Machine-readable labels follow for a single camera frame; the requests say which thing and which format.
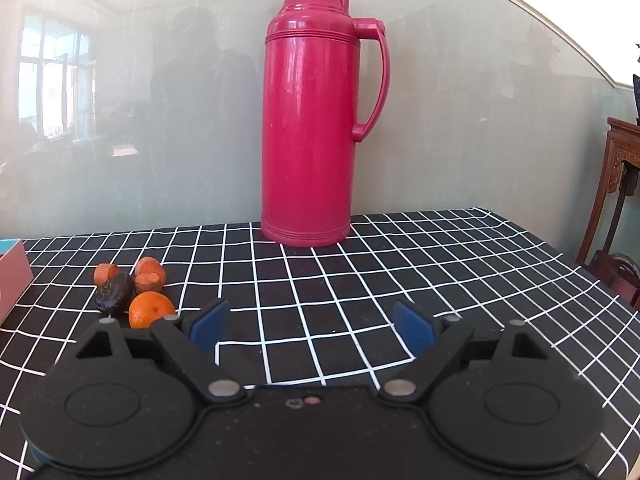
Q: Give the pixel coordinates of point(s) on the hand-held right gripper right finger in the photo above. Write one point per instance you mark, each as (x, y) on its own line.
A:
(412, 331)

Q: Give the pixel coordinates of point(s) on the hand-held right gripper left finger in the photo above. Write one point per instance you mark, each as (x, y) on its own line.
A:
(207, 327)

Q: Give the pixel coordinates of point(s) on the orange tangerine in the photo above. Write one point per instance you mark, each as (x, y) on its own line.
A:
(150, 309)

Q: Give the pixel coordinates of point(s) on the dark smooth fruit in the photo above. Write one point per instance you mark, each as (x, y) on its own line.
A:
(115, 294)

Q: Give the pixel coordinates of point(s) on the red and pink cardboard box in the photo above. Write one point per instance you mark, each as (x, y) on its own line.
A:
(12, 280)

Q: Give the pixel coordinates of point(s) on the black white checked tablecloth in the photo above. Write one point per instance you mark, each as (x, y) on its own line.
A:
(350, 300)

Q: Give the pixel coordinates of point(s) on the red thermos jug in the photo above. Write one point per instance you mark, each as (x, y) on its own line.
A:
(305, 125)

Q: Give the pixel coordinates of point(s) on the carved wooden furniture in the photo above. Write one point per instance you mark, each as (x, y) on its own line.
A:
(617, 155)

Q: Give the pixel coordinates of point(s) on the dark hanging object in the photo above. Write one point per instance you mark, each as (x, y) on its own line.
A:
(636, 97)

